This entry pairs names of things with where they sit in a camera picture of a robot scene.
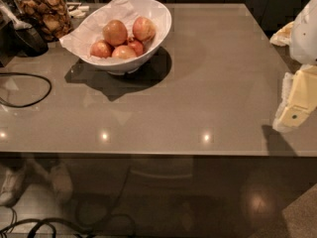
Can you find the black cable on table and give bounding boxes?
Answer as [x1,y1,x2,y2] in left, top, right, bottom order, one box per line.
[0,71,53,109]

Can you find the glass jar of chips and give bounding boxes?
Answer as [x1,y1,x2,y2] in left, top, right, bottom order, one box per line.
[14,0,72,42]

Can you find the white items behind bowl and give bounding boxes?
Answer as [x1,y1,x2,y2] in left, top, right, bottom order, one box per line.
[67,5,90,18]

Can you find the small red apple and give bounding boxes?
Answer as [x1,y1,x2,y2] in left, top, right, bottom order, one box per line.
[128,38,144,57]

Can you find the black cables on floor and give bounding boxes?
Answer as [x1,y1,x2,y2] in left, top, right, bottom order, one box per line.
[0,206,137,238]

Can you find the middle front apple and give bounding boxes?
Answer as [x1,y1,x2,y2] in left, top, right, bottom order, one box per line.
[112,45,137,60]

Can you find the left front apple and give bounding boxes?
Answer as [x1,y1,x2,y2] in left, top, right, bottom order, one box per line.
[90,40,113,59]

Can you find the white ceramic bowl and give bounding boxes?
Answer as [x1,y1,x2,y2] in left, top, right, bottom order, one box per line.
[85,0,171,75]

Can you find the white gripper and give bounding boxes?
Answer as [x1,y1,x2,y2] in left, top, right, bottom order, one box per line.
[269,0,317,133]

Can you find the black appliance at left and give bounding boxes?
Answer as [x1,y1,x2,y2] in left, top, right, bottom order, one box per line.
[0,1,49,58]

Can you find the white paper liner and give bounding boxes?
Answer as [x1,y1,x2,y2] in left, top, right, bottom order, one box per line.
[58,0,142,64]

